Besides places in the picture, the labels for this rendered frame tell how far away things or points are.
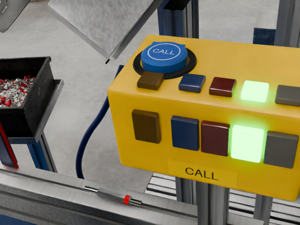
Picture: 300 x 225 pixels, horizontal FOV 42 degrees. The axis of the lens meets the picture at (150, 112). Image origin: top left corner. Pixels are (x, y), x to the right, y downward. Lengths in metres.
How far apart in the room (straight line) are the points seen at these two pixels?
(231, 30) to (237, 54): 2.41
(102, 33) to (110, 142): 1.25
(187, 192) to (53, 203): 0.69
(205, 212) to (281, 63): 0.19
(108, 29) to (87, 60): 1.88
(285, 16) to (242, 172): 0.51
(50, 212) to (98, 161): 1.25
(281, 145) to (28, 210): 0.40
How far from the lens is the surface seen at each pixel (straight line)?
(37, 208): 0.58
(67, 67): 2.52
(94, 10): 0.68
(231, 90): 0.30
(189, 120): 0.30
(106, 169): 1.76
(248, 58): 0.35
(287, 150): 0.30
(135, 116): 0.31
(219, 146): 0.31
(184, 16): 0.84
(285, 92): 0.30
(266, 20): 0.95
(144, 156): 0.35
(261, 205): 1.17
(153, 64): 0.33
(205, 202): 0.43
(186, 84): 0.30
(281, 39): 0.82
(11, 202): 0.61
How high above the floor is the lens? 1.25
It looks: 38 degrees down
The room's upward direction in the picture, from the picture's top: 6 degrees counter-clockwise
